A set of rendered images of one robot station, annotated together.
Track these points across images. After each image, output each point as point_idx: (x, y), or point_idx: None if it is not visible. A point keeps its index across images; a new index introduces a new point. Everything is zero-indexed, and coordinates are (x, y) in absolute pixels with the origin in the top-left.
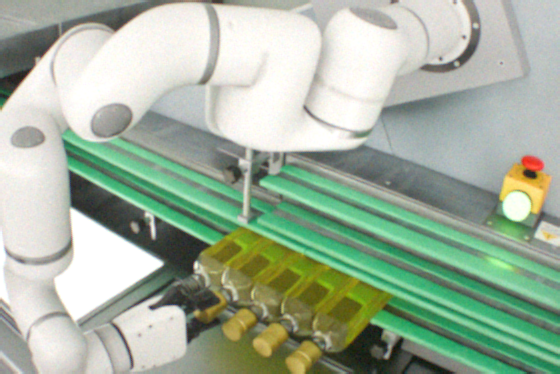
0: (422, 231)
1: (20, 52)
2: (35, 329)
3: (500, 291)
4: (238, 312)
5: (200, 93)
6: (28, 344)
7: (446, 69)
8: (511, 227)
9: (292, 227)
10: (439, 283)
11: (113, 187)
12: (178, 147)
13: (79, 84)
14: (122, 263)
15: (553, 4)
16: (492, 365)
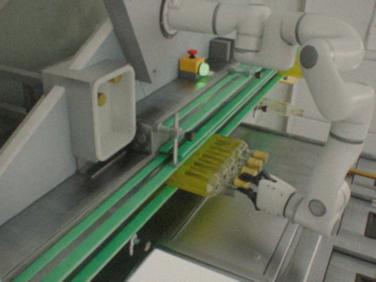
0: (209, 98)
1: None
2: (343, 189)
3: None
4: (245, 170)
5: (45, 161)
6: (345, 201)
7: (176, 32)
8: (205, 78)
9: (187, 145)
10: (215, 113)
11: (101, 262)
12: (90, 195)
13: (362, 44)
14: (162, 271)
15: None
16: (232, 124)
